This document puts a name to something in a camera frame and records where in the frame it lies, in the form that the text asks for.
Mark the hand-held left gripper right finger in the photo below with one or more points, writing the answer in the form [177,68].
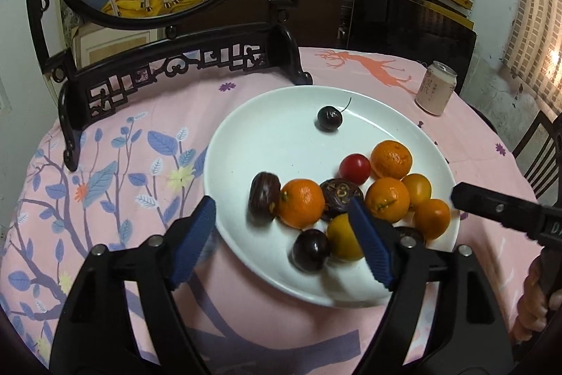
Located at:
[371,247]

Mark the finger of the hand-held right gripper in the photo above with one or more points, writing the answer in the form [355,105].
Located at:
[496,208]

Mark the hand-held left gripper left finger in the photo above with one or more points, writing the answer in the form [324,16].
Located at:
[193,243]

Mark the large yellow tomato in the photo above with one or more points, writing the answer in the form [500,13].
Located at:
[342,236]

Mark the dark water chestnut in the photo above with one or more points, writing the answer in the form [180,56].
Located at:
[264,197]
[338,192]
[412,233]

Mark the orange mandarin with stem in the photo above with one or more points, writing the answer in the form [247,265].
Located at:
[387,199]

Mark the orange tomato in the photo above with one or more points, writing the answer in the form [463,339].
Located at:
[432,218]

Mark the small orange-yellow tomato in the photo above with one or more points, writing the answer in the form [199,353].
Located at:
[419,188]

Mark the small red cherry tomato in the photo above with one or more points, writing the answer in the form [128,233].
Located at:
[354,168]

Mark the white oval plate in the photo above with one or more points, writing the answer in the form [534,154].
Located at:
[272,137]

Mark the dark red cherry with stem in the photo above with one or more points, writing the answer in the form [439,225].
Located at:
[329,119]

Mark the person's right hand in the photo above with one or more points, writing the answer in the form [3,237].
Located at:
[531,309]

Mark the dark wooden chair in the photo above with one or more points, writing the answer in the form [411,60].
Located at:
[542,155]

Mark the pink printed tablecloth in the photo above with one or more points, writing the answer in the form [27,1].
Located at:
[131,190]

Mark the pink drink can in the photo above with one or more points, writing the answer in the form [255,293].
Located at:
[434,91]

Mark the brick pattern curtain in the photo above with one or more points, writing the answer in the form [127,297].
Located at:
[538,19]

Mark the dark flat panel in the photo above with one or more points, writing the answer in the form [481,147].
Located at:
[408,32]

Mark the marbled picture frame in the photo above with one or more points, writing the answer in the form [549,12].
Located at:
[68,21]

